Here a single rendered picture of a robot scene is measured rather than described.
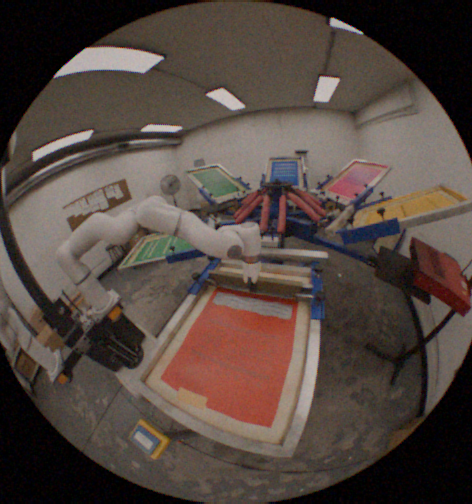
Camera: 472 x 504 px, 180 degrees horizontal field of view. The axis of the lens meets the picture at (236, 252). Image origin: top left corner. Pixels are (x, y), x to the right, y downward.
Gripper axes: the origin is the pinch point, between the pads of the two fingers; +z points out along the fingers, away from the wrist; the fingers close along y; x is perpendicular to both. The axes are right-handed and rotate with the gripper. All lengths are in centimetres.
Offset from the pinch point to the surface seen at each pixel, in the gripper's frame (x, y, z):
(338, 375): 78, 11, 102
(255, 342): 6.8, 23.3, 5.9
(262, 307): 5.4, 7.6, 5.3
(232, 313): -6.3, 13.4, 5.9
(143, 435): -13, 75, 4
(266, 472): 44, 115, 101
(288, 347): 18.9, 22.5, 5.9
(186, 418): -3, 57, 2
